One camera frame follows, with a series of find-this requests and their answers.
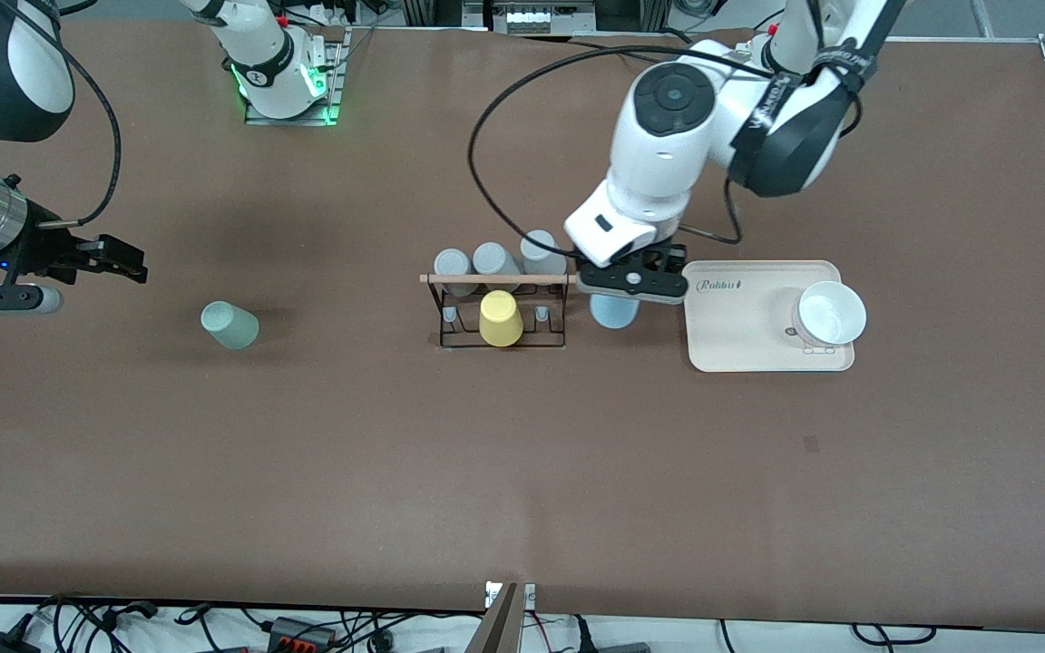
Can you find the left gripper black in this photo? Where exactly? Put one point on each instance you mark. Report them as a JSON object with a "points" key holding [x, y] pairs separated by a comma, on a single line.
{"points": [[670, 257]]}

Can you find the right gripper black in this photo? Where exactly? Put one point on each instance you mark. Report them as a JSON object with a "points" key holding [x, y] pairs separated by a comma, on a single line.
{"points": [[38, 253]]}

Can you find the light blue plastic cup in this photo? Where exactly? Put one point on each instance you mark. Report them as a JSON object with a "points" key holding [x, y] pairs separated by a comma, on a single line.
{"points": [[614, 314]]}

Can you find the pale green plastic cup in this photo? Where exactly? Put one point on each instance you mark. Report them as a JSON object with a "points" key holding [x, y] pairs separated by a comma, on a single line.
{"points": [[230, 326]]}

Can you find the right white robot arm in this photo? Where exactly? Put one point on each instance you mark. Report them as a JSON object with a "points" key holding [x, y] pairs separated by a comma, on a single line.
{"points": [[264, 54]]}

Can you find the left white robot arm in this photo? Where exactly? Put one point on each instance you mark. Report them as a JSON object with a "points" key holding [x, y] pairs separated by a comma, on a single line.
{"points": [[668, 154]]}

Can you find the beige rectangular tray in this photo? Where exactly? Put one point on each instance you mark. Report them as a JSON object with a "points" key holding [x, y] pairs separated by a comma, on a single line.
{"points": [[731, 349]]}

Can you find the grey plastic cup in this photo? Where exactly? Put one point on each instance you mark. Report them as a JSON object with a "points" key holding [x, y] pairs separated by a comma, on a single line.
{"points": [[539, 247], [453, 265], [492, 258]]}

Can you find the white bowl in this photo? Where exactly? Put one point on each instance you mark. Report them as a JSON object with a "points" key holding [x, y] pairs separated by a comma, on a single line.
{"points": [[833, 313]]}

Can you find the yellow plastic cup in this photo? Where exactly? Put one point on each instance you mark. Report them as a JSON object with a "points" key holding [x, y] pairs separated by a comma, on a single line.
{"points": [[500, 319]]}

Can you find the grey socket strip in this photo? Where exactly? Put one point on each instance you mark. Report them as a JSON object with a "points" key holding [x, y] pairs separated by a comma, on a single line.
{"points": [[541, 16]]}

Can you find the black power adapter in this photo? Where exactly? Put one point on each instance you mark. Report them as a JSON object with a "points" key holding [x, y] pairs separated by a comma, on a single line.
{"points": [[1, 644]]}

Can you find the black power strip orange switches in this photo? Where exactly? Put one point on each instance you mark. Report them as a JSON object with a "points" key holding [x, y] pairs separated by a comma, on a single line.
{"points": [[300, 633]]}

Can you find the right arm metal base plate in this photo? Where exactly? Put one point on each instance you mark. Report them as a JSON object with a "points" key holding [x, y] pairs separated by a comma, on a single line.
{"points": [[334, 82]]}

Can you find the white pole bracket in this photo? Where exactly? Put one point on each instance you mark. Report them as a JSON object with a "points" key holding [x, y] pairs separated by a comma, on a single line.
{"points": [[530, 596]]}

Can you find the aluminium camera pole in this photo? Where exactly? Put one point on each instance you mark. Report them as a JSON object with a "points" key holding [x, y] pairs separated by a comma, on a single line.
{"points": [[497, 630]]}

